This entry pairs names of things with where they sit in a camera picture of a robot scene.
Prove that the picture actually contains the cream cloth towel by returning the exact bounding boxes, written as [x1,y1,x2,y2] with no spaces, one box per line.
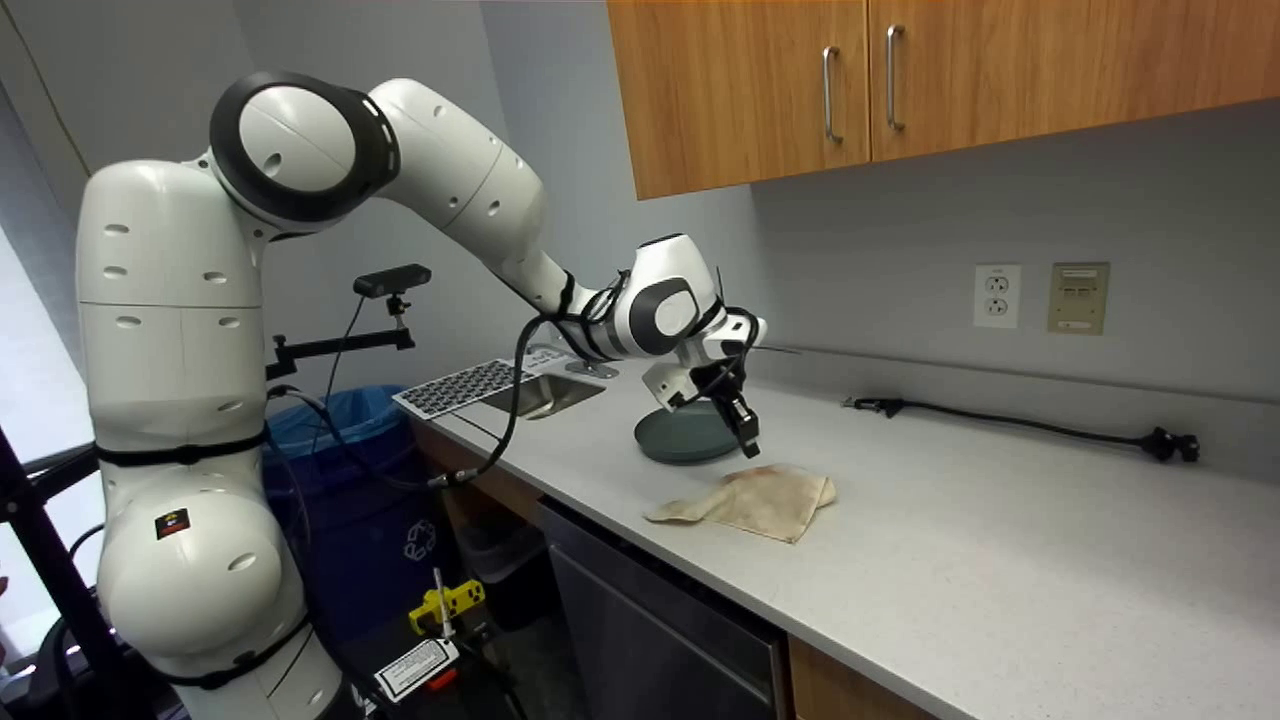
[639,459,845,546]

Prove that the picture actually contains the yellow clamp tool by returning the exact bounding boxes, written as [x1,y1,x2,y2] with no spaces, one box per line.
[404,566,492,649]

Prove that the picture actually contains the dark green plate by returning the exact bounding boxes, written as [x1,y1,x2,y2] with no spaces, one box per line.
[627,394,749,468]

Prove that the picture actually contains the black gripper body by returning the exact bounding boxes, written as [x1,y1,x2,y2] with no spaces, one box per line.
[685,333,767,408]

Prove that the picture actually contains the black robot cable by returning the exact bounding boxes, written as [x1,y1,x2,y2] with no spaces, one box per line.
[457,307,569,491]

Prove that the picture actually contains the black camera on boom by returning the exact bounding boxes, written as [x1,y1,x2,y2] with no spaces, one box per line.
[264,259,438,383]

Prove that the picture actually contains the silver cabinet door handle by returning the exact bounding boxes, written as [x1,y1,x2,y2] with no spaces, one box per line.
[874,18,911,140]
[812,41,849,151]

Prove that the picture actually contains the black cable with clamp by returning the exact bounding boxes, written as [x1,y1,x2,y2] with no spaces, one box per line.
[845,390,1205,468]

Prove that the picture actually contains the black metal frame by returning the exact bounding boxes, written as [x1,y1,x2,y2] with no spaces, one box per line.
[0,423,138,720]

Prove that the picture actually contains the steel sink with drainer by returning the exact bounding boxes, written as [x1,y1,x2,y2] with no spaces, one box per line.
[393,343,624,428]

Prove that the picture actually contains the white electrical outlet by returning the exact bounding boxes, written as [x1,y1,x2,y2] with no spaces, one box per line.
[967,259,1029,334]

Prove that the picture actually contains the wooden upper cabinet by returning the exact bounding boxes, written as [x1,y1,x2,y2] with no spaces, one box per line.
[604,0,1280,204]

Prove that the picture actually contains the white box device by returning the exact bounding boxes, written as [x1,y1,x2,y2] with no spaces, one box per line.
[366,631,464,708]

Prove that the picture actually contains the wooden cabinet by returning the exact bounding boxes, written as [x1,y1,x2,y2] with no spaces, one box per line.
[604,0,1280,204]
[782,631,939,720]

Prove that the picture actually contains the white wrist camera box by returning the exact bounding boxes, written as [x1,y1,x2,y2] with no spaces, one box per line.
[639,355,702,411]

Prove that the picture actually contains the wall power outlets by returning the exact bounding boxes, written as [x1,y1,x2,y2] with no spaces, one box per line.
[1042,256,1116,340]

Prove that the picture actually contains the blue recycling bin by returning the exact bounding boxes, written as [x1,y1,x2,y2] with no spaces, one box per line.
[257,383,458,673]

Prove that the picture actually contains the wooden lower cabinet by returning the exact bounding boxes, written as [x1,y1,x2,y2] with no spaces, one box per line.
[782,631,939,720]

